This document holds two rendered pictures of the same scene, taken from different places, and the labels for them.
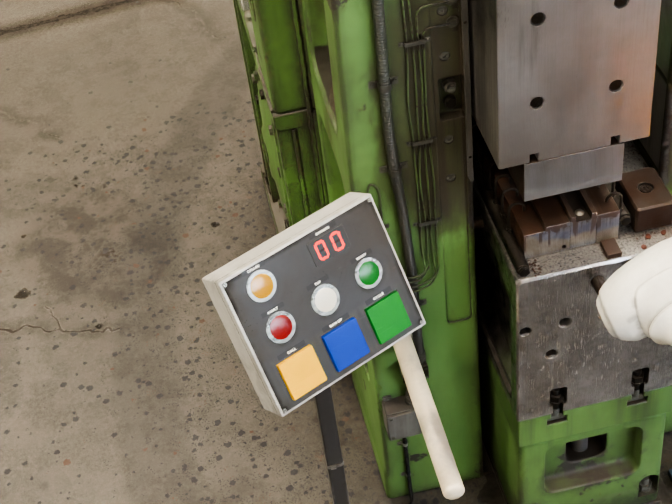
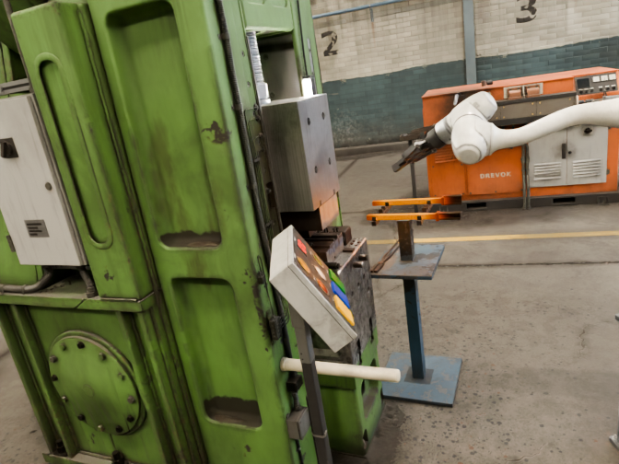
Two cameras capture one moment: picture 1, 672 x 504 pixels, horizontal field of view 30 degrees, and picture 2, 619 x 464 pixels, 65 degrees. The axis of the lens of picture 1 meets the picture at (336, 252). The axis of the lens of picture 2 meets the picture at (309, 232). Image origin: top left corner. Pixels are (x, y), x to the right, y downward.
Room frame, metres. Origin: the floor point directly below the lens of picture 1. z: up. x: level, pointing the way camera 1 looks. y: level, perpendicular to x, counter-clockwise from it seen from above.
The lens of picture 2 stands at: (0.91, 1.16, 1.65)
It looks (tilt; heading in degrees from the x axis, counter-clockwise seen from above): 18 degrees down; 302
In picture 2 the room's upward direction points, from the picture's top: 9 degrees counter-clockwise
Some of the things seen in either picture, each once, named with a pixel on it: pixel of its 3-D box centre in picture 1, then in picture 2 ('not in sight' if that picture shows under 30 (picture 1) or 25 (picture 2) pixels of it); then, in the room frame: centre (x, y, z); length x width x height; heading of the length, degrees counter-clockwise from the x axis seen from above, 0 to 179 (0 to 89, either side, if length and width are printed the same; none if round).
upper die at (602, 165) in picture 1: (538, 109); (283, 213); (2.01, -0.45, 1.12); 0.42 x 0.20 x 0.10; 6
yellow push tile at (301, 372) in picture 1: (301, 372); (343, 310); (1.50, 0.09, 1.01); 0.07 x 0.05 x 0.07; 121
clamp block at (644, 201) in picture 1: (644, 199); (335, 236); (1.88, -0.65, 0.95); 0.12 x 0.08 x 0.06; 6
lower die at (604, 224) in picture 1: (537, 169); (289, 248); (2.01, -0.45, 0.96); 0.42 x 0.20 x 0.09; 6
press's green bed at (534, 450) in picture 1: (554, 379); (316, 382); (2.03, -0.50, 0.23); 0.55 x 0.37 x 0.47; 6
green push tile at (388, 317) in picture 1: (387, 317); (335, 282); (1.60, -0.08, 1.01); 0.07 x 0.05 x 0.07; 121
